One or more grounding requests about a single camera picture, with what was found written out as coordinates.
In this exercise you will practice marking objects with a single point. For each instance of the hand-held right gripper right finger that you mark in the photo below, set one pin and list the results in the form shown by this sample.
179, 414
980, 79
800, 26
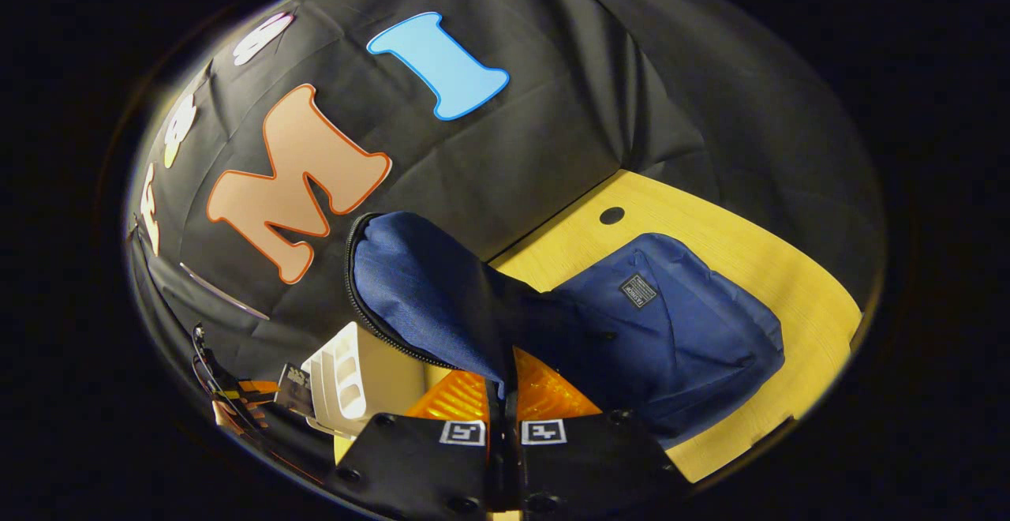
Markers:
592, 466

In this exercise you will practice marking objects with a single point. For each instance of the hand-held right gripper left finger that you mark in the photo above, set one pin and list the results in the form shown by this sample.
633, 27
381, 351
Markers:
410, 458

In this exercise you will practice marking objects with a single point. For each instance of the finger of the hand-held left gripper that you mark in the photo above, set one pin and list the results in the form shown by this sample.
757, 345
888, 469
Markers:
252, 387

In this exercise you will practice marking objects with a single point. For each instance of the black book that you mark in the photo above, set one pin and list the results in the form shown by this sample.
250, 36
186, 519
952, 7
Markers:
296, 387

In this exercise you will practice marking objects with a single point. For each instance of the white plastic bookshelf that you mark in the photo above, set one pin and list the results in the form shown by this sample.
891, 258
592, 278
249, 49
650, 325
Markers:
355, 379

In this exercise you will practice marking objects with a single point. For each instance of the blue schoolbag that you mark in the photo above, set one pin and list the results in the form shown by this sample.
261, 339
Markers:
671, 331

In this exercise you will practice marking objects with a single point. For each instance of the black backdrop cloth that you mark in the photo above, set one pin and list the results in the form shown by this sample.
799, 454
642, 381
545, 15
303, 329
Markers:
552, 126

